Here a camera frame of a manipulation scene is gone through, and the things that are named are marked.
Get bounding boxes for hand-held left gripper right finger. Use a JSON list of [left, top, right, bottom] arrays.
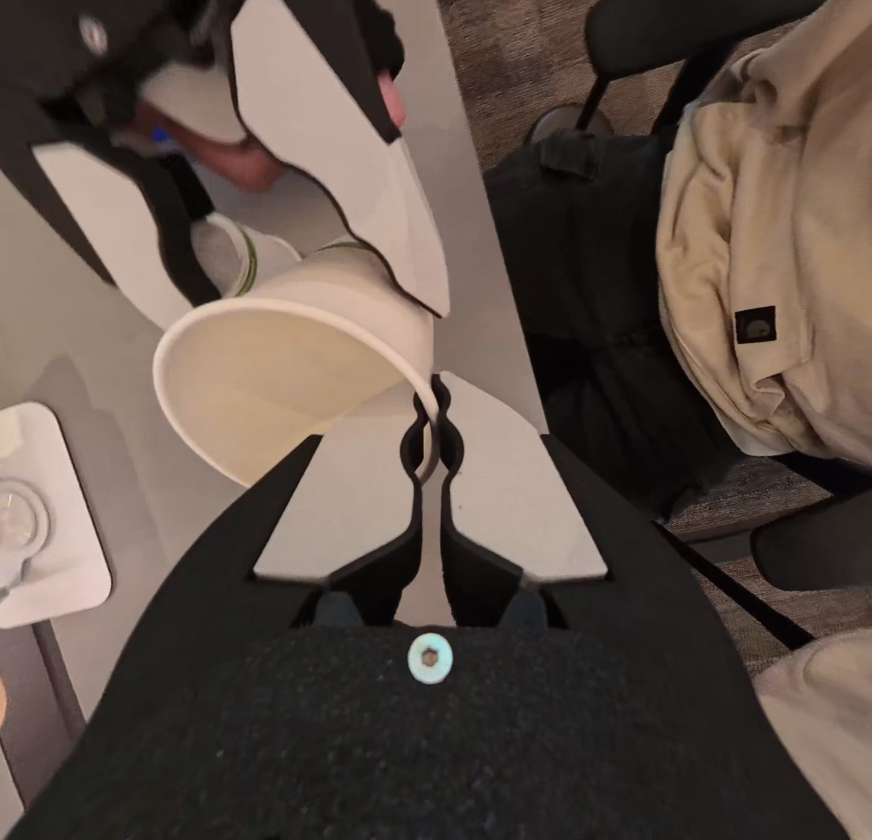
[[432, 370, 609, 628]]

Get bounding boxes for person's left forearm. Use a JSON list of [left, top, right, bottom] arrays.
[[751, 625, 872, 840]]

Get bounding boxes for person's right hand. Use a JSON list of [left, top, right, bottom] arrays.
[[178, 70, 410, 194]]

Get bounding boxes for white paper cup green band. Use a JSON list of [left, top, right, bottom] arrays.
[[153, 241, 437, 488], [191, 212, 304, 304]]

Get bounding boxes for white rounded tray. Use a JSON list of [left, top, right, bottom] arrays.
[[0, 400, 113, 630]]

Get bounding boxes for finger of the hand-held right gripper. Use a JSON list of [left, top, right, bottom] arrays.
[[30, 142, 223, 331], [230, 0, 452, 321]]

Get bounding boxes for black pants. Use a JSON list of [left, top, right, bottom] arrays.
[[484, 128, 741, 522]]

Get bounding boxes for beige sweatshirt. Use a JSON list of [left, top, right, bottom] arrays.
[[656, 0, 872, 468]]

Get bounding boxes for black office chair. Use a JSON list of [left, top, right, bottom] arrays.
[[585, 0, 872, 650]]

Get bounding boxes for grey shoe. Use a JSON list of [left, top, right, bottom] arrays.
[[530, 103, 615, 148]]

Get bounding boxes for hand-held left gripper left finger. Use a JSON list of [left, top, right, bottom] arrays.
[[253, 394, 427, 626]]

